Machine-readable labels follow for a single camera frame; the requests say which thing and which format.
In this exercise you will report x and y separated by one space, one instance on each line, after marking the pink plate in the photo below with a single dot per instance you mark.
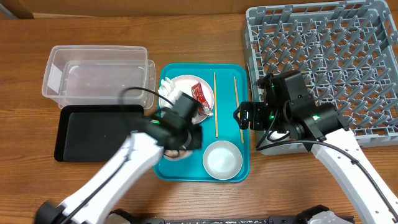
185 83

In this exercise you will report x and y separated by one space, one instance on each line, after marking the left wooden chopstick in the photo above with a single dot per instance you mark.
215 106

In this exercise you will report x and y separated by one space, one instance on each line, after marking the white paper cup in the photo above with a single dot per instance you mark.
274 136

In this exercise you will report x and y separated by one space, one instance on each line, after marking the pink bowl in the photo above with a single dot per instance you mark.
176 155

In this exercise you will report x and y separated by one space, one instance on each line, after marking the black rail at table edge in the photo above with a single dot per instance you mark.
316 214

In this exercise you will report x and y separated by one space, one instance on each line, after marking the right wooden chopstick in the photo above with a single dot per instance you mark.
237 104

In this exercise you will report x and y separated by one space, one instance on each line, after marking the wooden chopstick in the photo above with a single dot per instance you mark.
215 106
237 104

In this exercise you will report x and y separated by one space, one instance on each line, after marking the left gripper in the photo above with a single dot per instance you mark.
197 144

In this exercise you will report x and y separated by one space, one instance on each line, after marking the grey dish rack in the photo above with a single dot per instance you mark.
346 52

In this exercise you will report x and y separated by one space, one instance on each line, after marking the clear plastic bin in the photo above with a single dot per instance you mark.
96 74

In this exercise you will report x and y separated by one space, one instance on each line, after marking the grey bowl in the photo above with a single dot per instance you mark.
222 160

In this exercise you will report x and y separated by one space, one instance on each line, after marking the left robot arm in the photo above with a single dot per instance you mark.
150 137

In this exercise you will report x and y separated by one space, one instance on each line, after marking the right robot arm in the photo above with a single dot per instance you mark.
290 108

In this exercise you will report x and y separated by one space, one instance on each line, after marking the red snack wrapper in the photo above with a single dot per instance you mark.
197 93

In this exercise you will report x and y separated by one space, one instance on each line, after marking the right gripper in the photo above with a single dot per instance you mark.
257 122

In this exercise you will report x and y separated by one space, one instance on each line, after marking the teal plastic tray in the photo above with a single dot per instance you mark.
191 169

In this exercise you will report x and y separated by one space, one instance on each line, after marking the white napkin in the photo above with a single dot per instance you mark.
169 90

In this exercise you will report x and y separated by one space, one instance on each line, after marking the black rectangular tray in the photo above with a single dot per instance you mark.
94 133

